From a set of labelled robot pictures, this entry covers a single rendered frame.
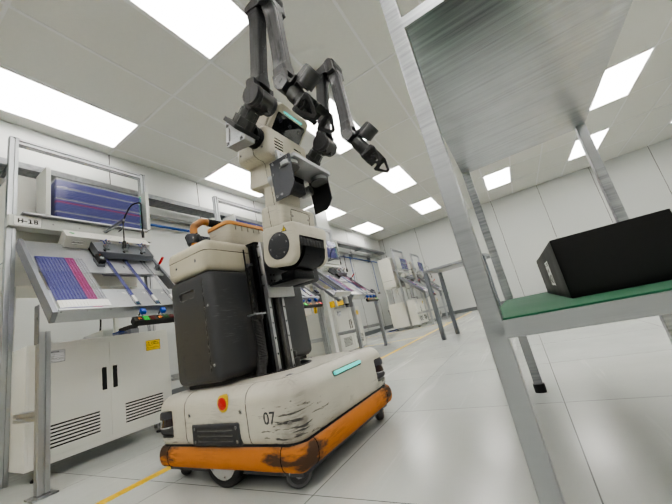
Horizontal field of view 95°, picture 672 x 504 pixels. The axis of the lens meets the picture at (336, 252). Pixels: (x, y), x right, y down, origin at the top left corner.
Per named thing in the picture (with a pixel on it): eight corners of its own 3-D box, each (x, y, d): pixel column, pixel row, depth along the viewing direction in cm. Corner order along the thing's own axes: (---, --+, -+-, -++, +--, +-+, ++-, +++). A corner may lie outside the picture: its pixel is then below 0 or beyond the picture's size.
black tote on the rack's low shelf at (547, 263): (547, 292, 105) (536, 261, 107) (611, 280, 97) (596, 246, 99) (571, 298, 56) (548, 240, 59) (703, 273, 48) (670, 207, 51)
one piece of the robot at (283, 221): (229, 281, 116) (223, 131, 126) (293, 282, 148) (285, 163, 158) (282, 272, 103) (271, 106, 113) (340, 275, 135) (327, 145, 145)
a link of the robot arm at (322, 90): (320, 78, 161) (309, 66, 153) (343, 67, 154) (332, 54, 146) (324, 159, 155) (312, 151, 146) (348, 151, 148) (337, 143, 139)
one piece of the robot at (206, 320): (177, 426, 111) (159, 213, 130) (279, 384, 157) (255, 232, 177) (240, 423, 95) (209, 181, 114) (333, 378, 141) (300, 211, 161)
